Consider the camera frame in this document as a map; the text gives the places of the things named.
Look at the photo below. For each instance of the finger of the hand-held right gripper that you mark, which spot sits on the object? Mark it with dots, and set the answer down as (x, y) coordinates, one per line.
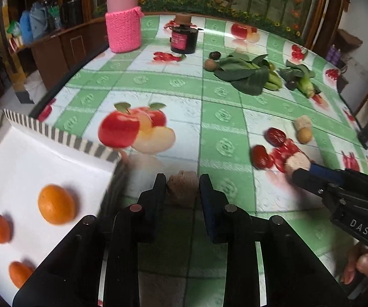
(308, 180)
(326, 172)

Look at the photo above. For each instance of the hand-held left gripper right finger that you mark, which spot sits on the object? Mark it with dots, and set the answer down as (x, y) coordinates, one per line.
(207, 204)

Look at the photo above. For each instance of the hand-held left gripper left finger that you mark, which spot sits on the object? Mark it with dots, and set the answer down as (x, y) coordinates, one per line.
(153, 201)

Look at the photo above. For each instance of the white box with striped rim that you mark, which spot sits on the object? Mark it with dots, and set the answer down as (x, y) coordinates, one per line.
(43, 160)

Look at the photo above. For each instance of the person's right hand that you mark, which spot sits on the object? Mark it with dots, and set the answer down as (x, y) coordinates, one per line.
(364, 263)

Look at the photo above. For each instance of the yellow potato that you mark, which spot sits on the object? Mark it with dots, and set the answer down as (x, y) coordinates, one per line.
(304, 135)

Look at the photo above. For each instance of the red jujube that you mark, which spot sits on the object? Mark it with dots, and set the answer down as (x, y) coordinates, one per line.
(276, 136)
(260, 156)

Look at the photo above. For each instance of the corn cob with husk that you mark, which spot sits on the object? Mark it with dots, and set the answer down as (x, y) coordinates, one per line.
(308, 87)

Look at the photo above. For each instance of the dark purple fruit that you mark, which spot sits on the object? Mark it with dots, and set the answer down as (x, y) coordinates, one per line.
(291, 85)

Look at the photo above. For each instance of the green cucumbers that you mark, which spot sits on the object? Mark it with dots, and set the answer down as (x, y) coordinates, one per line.
(273, 81)

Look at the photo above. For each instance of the leafy green vegetable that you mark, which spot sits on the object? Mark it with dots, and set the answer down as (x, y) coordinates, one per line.
(295, 71)

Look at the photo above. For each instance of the purple bottle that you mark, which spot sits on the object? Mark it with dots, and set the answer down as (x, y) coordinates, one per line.
(338, 56)
(331, 53)

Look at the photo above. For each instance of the large green leaves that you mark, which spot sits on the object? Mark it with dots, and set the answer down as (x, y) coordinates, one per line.
(241, 73)

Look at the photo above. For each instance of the small brown fruit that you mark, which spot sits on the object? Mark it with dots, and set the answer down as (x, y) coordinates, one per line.
(210, 65)

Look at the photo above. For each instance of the dark round fruit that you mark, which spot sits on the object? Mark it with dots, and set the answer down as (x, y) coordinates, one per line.
(215, 55)

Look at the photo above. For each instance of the dark jar with cork lid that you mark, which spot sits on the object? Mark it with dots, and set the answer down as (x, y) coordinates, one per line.
(184, 38)

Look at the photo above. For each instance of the wooden cabinet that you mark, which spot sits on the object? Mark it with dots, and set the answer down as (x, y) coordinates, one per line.
(62, 48)

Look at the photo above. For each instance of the pink bottle with knitted sleeve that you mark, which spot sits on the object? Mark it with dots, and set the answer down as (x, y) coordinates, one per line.
(123, 22)

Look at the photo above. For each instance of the black kettle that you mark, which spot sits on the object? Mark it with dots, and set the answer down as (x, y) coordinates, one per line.
(72, 12)

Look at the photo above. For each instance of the grey-blue jug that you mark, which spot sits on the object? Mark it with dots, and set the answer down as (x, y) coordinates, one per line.
(40, 19)

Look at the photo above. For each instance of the blue plastic bottle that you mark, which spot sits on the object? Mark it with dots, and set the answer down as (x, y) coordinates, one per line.
(26, 27)

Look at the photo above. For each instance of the wooden wall shelf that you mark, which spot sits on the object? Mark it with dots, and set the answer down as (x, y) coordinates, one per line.
(349, 40)

